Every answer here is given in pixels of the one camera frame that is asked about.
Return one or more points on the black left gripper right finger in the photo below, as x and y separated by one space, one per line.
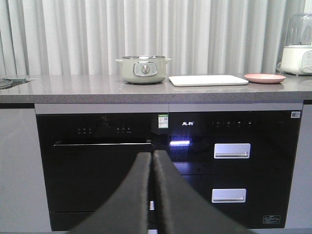
180 209

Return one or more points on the green electric cooking pot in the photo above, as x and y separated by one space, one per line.
143 69

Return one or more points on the grey cabinet door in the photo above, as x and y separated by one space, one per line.
299 214

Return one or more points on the black built-in drawer cabinet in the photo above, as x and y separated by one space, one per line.
241 161

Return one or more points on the cream bear tray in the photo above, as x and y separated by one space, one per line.
206 80

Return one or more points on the white blender appliance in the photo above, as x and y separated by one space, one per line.
297 51

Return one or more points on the grey white curtain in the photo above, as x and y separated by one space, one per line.
85 37

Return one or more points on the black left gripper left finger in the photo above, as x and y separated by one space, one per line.
126 211

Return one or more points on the pink round plate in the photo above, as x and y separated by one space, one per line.
265 78

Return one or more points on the black built-in dishwasher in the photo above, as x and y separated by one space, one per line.
85 157

